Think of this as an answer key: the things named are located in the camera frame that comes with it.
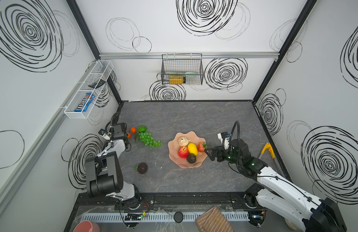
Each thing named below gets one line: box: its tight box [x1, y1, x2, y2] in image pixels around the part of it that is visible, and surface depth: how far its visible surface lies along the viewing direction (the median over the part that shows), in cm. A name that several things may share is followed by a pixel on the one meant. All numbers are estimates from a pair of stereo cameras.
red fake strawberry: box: [197, 142, 208, 153], surface depth 87 cm
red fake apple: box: [178, 145, 190, 160], surface depth 87 cm
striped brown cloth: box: [195, 205, 235, 232], surface depth 69 cm
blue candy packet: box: [74, 92, 96, 113], surface depth 72 cm
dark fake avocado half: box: [135, 162, 149, 175], surface depth 83 cm
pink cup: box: [73, 220, 93, 232], surface depth 61 cm
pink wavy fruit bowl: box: [167, 130, 208, 169], surface depth 88 cm
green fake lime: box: [136, 125, 148, 133], surface depth 101 cm
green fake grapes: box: [133, 130, 163, 148], surface depth 96 cm
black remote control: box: [88, 79, 107, 89], surface depth 82 cm
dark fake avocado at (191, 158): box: [186, 152, 197, 164], surface depth 83 cm
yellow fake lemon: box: [187, 142, 199, 157], surface depth 89 cm
